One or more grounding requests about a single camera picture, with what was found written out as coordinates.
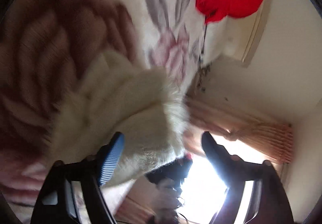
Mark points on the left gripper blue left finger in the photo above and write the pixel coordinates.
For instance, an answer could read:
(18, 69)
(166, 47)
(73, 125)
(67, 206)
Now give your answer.
(101, 166)

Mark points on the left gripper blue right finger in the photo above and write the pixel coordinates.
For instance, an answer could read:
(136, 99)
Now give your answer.
(231, 169)

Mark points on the white fluffy garment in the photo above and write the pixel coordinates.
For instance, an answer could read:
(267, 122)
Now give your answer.
(116, 96)

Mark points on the pink window curtain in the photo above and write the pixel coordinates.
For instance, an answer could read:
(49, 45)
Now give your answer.
(275, 140)

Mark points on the white pillow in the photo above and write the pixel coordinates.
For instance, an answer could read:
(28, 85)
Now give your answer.
(228, 37)

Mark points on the floral plush blanket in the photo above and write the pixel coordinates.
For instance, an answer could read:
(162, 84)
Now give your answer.
(46, 48)

